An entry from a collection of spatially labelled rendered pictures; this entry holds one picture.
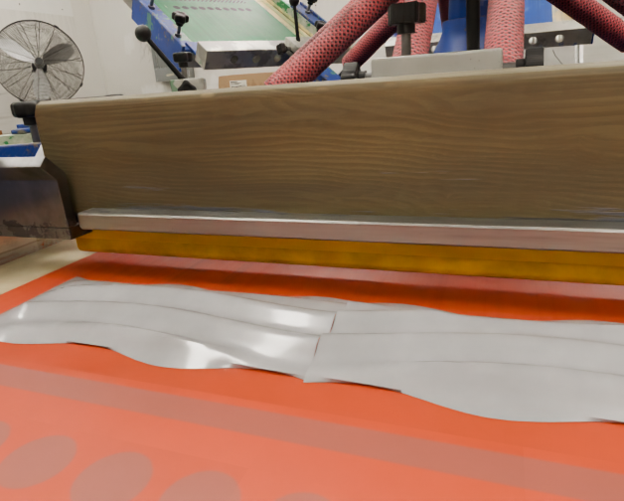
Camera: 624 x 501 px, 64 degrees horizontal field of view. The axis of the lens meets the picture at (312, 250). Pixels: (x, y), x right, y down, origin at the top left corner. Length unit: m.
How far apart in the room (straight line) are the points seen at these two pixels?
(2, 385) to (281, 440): 0.12
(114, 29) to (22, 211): 5.37
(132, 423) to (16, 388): 0.06
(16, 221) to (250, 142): 0.17
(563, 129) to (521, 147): 0.02
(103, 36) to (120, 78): 0.42
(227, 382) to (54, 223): 0.19
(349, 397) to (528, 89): 0.15
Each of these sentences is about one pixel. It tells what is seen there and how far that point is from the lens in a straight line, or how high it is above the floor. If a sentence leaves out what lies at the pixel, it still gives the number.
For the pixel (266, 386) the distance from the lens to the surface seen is 0.19.
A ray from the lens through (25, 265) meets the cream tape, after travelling 0.39.
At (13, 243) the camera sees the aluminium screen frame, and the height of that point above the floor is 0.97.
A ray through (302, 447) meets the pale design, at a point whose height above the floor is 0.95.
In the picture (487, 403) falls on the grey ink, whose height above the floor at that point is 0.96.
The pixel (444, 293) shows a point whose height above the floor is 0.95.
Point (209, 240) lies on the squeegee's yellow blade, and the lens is 0.31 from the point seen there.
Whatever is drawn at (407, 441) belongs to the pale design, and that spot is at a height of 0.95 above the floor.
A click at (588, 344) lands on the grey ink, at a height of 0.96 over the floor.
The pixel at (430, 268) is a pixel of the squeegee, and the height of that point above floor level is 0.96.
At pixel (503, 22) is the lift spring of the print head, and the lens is 0.77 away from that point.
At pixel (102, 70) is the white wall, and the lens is 5.84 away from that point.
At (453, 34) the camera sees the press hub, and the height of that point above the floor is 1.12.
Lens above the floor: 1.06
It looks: 19 degrees down
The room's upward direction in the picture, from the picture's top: 4 degrees counter-clockwise
